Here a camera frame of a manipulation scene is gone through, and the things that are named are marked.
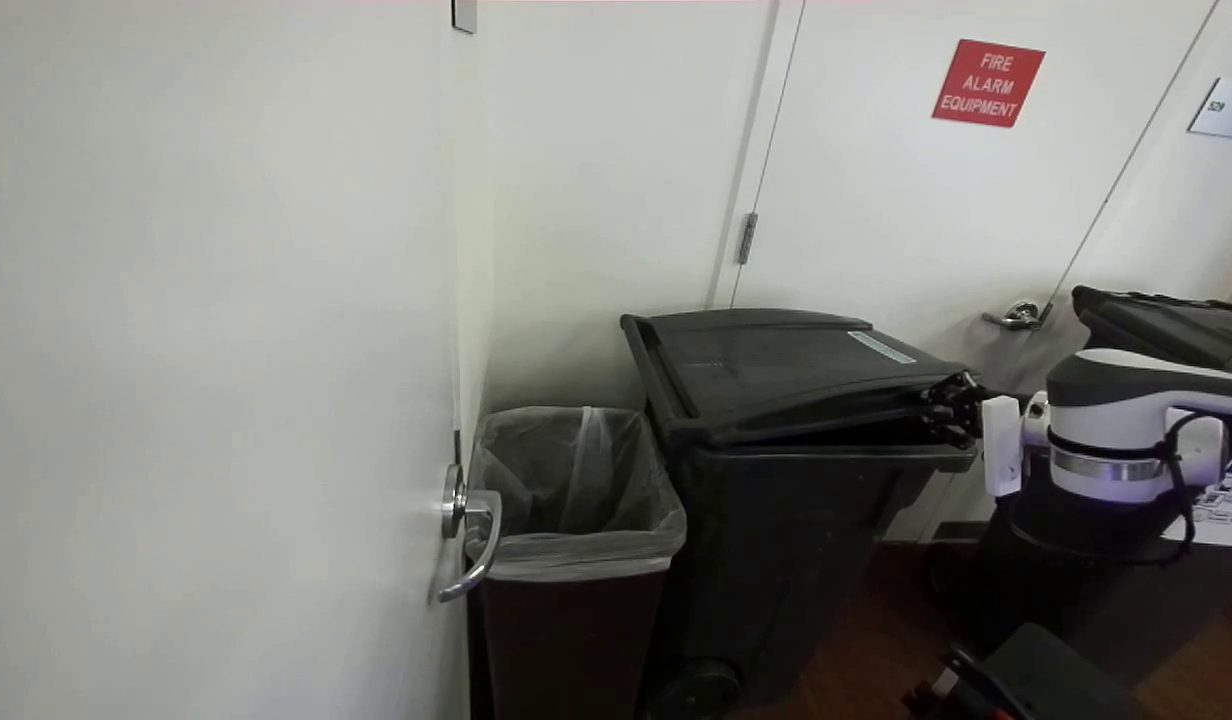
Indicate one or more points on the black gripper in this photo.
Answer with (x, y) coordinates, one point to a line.
(965, 407)

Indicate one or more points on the black hinged dustbin lid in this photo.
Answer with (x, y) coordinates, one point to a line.
(779, 365)

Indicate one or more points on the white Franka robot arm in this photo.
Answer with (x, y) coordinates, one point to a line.
(1121, 461)

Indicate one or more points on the large black wheeled dustbin body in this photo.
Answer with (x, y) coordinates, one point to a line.
(779, 561)

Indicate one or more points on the metal door hinge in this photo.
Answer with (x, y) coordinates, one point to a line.
(744, 238)

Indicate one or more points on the red fire alarm sign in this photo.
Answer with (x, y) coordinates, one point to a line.
(990, 81)

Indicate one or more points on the clear plastic bin liner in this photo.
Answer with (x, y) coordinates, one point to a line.
(579, 552)

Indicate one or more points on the grey door plate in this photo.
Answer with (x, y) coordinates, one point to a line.
(1224, 109)
(466, 13)

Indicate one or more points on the small brown waste bin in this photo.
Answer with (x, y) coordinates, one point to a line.
(579, 653)

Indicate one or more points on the white open door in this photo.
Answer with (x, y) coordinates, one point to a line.
(218, 360)

